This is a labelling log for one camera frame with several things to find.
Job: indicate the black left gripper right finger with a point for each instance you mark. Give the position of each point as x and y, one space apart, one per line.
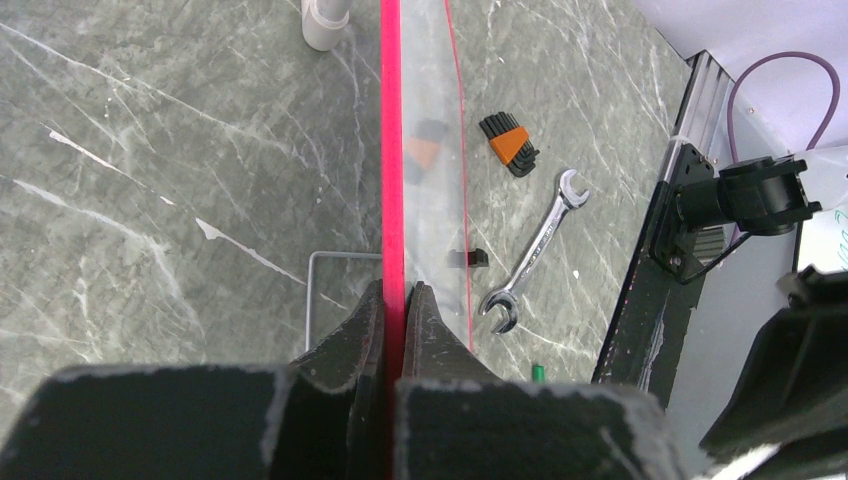
455 419

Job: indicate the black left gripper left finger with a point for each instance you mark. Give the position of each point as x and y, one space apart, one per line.
317 417

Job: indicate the green marker cap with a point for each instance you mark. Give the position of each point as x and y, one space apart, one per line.
538 374

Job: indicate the pink framed whiteboard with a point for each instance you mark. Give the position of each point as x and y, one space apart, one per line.
423 170

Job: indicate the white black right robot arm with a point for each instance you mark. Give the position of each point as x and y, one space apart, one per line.
761 387

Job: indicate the black whiteboard clip right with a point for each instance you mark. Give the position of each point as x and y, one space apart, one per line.
472 259

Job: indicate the silver open-end wrench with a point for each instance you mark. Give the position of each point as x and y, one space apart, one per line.
507 296

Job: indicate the black orange hex key set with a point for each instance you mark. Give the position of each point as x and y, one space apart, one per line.
510 142

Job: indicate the aluminium base extrusion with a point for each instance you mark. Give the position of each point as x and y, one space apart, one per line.
703 102

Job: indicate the wire whiteboard stand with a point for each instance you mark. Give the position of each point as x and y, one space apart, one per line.
335 282

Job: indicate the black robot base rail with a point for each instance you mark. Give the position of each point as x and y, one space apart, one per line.
646 334

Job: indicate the white PVC pipe frame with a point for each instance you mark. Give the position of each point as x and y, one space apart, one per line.
323 22

